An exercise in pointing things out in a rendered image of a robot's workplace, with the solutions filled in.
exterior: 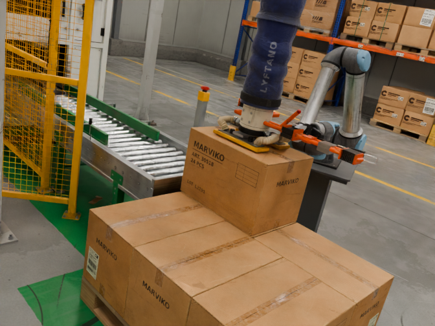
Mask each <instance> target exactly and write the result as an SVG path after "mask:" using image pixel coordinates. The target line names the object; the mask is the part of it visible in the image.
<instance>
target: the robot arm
mask: <svg viewBox="0 0 435 326"><path fill-rule="evenodd" d="M370 63H371V56H370V53H369V52H368V51H367V50H363V49H354V48H350V47H339V48H336V49H334V50H332V51H331V52H329V53H328V54H326V55H325V57H324V58H323V59H322V62H321V64H320V65H321V67H322V68H321V70H320V73H319V75H318V78H317V80H316V83H315V86H314V88H313V90H312V92H311V95H310V97H309V100H308V102H307V105H306V108H305V109H304V112H303V114H302V117H301V119H300V121H299V122H296V124H295V128H297V129H304V132H303V134H305V135H311V136H314V137H317V139H318V138H321V139H324V140H327V142H330V143H332V144H335V145H340V146H344V147H348V148H350V149H351V148H355V149H359V150H363V147H364V145H365V143H366V139H367V136H366V135H365V134H363V129H362V128H361V127H360V124H361V111H362V104H363V91H364V79H365V72H366V71H367V70H368V69H369V67H370ZM341 67H345V68H346V81H345V91H344V110H343V121H342V126H341V127H339V126H340V124H339V123H336V122H330V121H319V122H315V120H316V119H317V116H318V113H319V111H320V108H321V106H322V104H323V101H324V99H325V97H326V94H327V92H328V89H329V87H330V84H331V82H332V79H333V77H334V75H335V73H336V72H337V71H339V69H340V68H341ZM288 145H290V148H293V149H296V150H299V151H302V152H304V153H307V155H309V156H311V157H313V158H314V159H313V161H315V162H320V163H325V164H331V163H333V161H334V158H333V154H330V155H327V154H325V153H323V152H320V151H317V146H315V145H313V144H307V143H305V142H302V141H301V140H295V141H291V140H290V142H288ZM337 147H339V146H337ZM339 148H341V149H343V148H342V147H339Z"/></svg>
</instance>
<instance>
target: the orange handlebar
mask: <svg viewBox="0 0 435 326"><path fill-rule="evenodd" d="M234 112H235V113H236V114H238V115H241V112H242V110H241V109H235V110H234ZM279 116H280V114H279V113H277V112H273V117H272V118H274V117H279ZM269 122H270V123H269ZM269 122H266V121H264V123H263V124H264V125H266V126H268V127H271V128H273V129H276V130H278V131H281V129H282V128H281V127H280V126H279V125H280V124H277V123H274V122H272V121H269ZM272 123H273V124H272ZM295 137H296V138H298V139H301V141H302V142H305V143H307V144H313V145H315V146H318V142H320V141H321V140H318V139H317V137H314V136H311V135H305V134H303V133H300V134H298V133H296V134H295ZM340 149H341V148H339V147H337V146H335V148H334V147H331V148H330V149H329V151H331V152H333V153H336V154H338V155H339V153H340ZM363 161H364V158H363V157H361V158H360V157H359V158H357V162H363Z"/></svg>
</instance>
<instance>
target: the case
mask: <svg viewBox="0 0 435 326"><path fill-rule="evenodd" d="M214 129H221V126H212V127H191V130H190V137H189V141H188V148H187V152H186V159H185V163H184V170H183V177H182V182H181V189H180V190H181V191H183V192H184V193H186V194H187V195H189V196H191V197H192V198H193V199H195V200H196V201H198V202H200V203H201V204H202V205H204V206H206V207H207V208H209V209H210V210H212V211H213V212H215V213H216V214H218V215H220V216H221V217H222V218H224V219H226V220H227V221H228V222H230V223H232V224H233V225H235V226H237V227H238V228H239V229H241V230H243V231H244V232H245V233H247V234H249V235H250V236H253V235H256V234H260V233H262V232H266V231H268V230H272V229H274V228H278V227H281V226H284V225H287V224H290V223H293V222H296V220H297V217H298V213H299V210H300V206H301V203H302V199H303V196H304V192H305V189H306V185H307V181H308V178H309V174H310V171H311V167H312V164H313V159H314V158H313V157H311V156H309V155H307V154H304V153H302V152H299V151H297V150H295V149H293V148H289V149H276V148H274V147H272V146H269V145H266V144H265V145H264V146H266V147H268V148H269V151H264V152H259V153H257V152H255V151H253V150H250V149H248V148H246V147H244V146H241V145H239V144H237V143H235V142H233V141H231V140H229V139H227V138H224V137H222V136H220V135H218V134H215V133H213V130H214Z"/></svg>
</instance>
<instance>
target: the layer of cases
mask: <svg viewBox="0 0 435 326"><path fill-rule="evenodd" d="M83 276H84V277H85V278H86V280H88V282H90V284H92V286H93V287H94V288H95V289H96V290H97V291H98V292H99V293H100V295H101V296H102V297H103V298H104V299H105V300H106V301H107V302H108V303H109V304H110V305H111V306H112V307H113V308H114V309H115V310H116V312H117V313H118V314H119V315H120V316H121V317H122V318H123V319H124V321H125V322H126V323H127V324H128V325H129V326H376V324H377V321H378V319H379V316H380V313H381V311H382V308H383V305H384V303H385V300H386V297H387V295H388V292H389V290H390V287H391V285H392V282H393V280H394V276H393V275H391V274H389V273H388V272H385V271H384V270H382V269H380V268H378V267H377V266H375V265H373V264H371V263H369V262H367V261H366V260H364V259H362V258H360V257H359V256H357V255H355V254H353V253H351V252H349V251H348V250H346V249H344V248H343V247H341V246H339V245H337V244H335V243H333V242H331V241H330V240H328V239H326V238H325V237H322V236H321V235H319V234H317V233H315V232H313V231H312V230H310V229H308V228H306V227H305V226H302V225H301V224H299V223H297V222H293V223H290V224H287V225H284V226H281V227H278V228H274V229H272V230H268V231H266V232H262V233H260V234H256V235H253V236H250V235H249V234H247V233H245V232H244V231H243V230H241V229H239V228H238V227H237V226H235V225H233V224H232V223H230V222H228V221H227V220H226V219H224V218H222V217H221V216H220V215H218V214H216V213H215V212H213V211H212V210H210V209H209V208H207V207H206V206H204V205H202V204H201V203H200V202H198V201H196V200H195V199H193V198H192V197H191V196H189V195H187V194H186V193H184V192H183V191H179V192H175V193H169V194H165V195H159V196H155V197H149V198H145V199H139V200H135V201H129V202H123V203H119V204H113V205H109V206H103V207H99V208H93V209H90V210H89V221H88V228H87V240H86V247H85V260H84V272H83Z"/></svg>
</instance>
